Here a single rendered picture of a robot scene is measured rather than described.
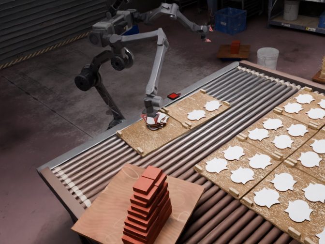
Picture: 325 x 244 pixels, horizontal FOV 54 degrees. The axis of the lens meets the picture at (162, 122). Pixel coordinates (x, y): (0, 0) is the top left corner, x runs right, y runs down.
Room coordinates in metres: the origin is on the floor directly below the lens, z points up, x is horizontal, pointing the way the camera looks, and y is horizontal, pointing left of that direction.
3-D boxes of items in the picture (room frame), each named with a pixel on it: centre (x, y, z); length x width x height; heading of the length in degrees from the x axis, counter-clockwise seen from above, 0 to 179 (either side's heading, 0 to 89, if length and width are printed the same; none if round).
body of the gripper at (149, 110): (1.86, 0.08, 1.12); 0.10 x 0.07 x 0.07; 59
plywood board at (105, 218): (1.08, 0.16, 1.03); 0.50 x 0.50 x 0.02; 58
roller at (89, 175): (1.98, -0.14, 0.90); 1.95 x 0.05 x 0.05; 126
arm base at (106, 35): (2.42, 0.34, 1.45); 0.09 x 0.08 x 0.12; 151
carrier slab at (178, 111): (2.07, -0.27, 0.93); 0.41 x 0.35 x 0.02; 123
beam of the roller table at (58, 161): (2.20, 0.02, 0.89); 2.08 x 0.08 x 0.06; 126
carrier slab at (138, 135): (1.84, 0.08, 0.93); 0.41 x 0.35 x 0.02; 123
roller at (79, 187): (1.94, -0.17, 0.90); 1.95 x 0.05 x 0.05; 126
